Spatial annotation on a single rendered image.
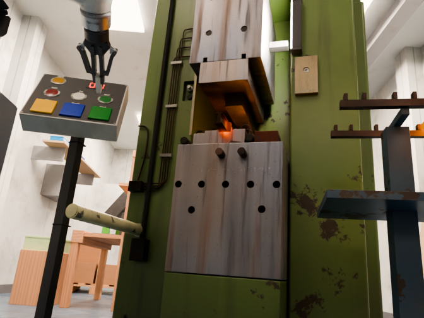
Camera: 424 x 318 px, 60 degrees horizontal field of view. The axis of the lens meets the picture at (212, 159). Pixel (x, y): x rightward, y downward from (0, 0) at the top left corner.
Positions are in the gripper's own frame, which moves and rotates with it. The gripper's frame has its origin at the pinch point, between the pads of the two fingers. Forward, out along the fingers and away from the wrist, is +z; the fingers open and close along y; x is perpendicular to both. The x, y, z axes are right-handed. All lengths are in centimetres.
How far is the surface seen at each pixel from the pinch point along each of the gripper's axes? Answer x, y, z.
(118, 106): 6.0, 5.9, 13.3
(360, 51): 68, 121, 2
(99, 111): 0.6, -0.3, 12.6
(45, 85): 13.7, -23.5, 13.3
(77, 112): -1.8, -7.7, 12.6
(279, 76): 58, 80, 18
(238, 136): -7, 51, 10
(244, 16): 39, 51, -17
